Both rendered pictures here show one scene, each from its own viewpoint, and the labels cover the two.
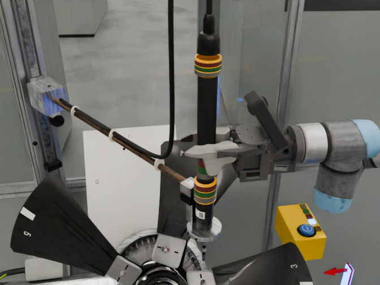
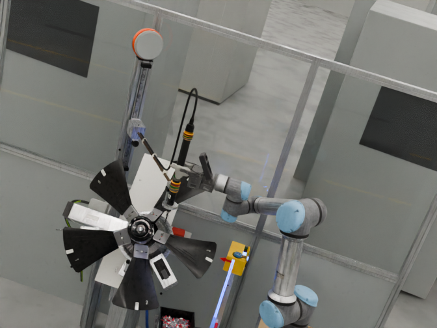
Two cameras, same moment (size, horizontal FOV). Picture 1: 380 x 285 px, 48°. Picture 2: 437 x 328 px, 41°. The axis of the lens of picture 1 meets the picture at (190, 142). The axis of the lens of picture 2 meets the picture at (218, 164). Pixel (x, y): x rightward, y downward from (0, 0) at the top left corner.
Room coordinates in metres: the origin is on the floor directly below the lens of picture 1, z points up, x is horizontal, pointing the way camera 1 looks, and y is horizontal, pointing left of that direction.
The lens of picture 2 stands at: (-1.54, -0.73, 2.60)
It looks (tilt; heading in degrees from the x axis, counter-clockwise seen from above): 23 degrees down; 14
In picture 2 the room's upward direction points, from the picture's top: 16 degrees clockwise
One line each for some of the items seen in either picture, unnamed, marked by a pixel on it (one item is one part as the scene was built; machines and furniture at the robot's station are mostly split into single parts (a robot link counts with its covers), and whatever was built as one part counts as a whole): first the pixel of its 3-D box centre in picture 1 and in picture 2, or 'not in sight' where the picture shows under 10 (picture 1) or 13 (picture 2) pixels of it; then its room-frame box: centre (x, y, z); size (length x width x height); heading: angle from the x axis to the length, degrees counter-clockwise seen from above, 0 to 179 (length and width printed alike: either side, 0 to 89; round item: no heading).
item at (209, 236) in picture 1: (201, 209); (171, 195); (0.66, -0.02, 1.40); 0.09 x 0.07 x 0.10; 44
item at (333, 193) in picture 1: (337, 178); (233, 207); (0.71, -0.30, 1.44); 0.11 x 0.08 x 0.11; 149
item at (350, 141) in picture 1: (345, 141); (237, 189); (0.69, -0.30, 1.54); 0.11 x 0.08 x 0.09; 99
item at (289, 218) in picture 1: (298, 233); (236, 259); (1.00, -0.34, 1.02); 0.16 x 0.10 x 0.11; 9
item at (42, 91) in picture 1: (46, 95); (135, 129); (1.10, 0.40, 1.44); 0.10 x 0.07 x 0.08; 44
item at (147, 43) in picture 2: not in sight; (147, 43); (1.17, 0.47, 1.88); 0.17 x 0.15 x 0.16; 99
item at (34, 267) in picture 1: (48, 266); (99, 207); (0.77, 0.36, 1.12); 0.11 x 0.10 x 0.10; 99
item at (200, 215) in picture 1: (206, 143); (179, 166); (0.65, -0.03, 1.56); 0.04 x 0.04 x 0.46
